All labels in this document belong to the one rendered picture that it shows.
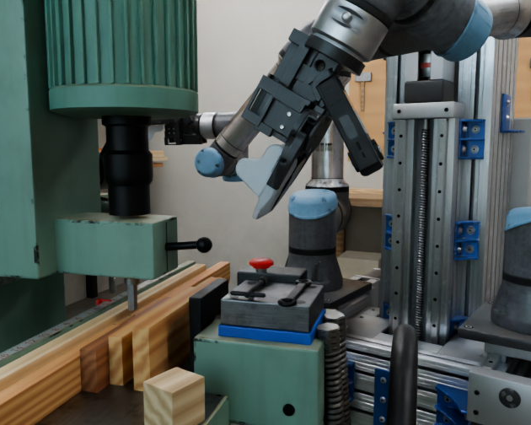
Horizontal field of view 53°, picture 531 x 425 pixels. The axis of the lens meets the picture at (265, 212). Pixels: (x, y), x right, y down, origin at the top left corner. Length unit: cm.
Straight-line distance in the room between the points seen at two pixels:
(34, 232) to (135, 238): 12
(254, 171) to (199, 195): 370
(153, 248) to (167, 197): 381
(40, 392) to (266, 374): 22
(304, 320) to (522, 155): 106
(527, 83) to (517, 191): 234
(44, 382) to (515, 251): 84
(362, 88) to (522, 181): 245
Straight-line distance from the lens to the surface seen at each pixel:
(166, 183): 444
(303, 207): 124
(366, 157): 58
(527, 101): 381
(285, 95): 59
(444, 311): 127
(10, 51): 70
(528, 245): 108
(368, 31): 59
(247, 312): 56
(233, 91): 417
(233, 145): 133
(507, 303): 111
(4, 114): 70
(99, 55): 62
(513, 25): 99
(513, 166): 152
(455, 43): 67
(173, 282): 84
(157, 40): 62
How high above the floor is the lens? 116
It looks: 7 degrees down
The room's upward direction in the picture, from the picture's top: straight up
